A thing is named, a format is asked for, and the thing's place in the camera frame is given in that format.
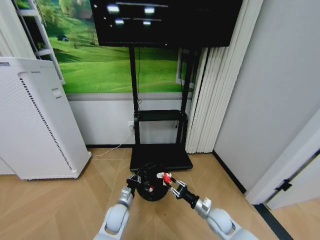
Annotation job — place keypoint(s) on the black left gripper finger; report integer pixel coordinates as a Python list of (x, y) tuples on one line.
[(130, 178), (138, 177)]

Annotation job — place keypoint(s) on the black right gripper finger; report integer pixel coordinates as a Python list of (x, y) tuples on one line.
[(178, 182), (173, 190)]

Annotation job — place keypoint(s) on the red white wrapper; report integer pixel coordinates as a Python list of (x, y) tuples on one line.
[(165, 177)]

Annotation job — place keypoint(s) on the round black trash bin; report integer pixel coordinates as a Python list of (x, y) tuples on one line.
[(153, 193)]

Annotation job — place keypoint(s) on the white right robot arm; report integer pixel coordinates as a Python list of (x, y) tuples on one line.
[(220, 221)]

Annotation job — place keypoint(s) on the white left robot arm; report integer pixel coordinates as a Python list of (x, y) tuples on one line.
[(115, 220)]

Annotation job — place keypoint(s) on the black bin liner bag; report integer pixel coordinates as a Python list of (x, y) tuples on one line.
[(149, 168)]

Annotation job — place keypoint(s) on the black television floor stand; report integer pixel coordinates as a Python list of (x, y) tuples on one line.
[(161, 157)]

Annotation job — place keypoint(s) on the black floor threshold strip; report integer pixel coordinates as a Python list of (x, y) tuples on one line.
[(273, 222)]

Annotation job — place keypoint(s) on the small white red scrap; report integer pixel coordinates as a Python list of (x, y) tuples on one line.
[(150, 188)]

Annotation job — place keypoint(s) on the white pleated curtain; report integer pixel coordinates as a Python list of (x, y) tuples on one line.
[(12, 32), (212, 100)]

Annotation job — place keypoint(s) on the black door hinge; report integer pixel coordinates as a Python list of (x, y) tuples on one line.
[(284, 185)]

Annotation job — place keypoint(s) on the white perforated air purifier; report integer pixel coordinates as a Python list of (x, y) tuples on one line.
[(35, 120)]

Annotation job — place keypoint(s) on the white door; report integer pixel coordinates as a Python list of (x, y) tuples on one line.
[(295, 160)]

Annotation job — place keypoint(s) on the black flat screen television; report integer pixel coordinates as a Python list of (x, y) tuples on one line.
[(165, 22)]

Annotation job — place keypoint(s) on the white wall socket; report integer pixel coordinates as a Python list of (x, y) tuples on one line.
[(130, 125)]

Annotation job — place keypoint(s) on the green landscape wall poster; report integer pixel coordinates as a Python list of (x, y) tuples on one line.
[(100, 67)]

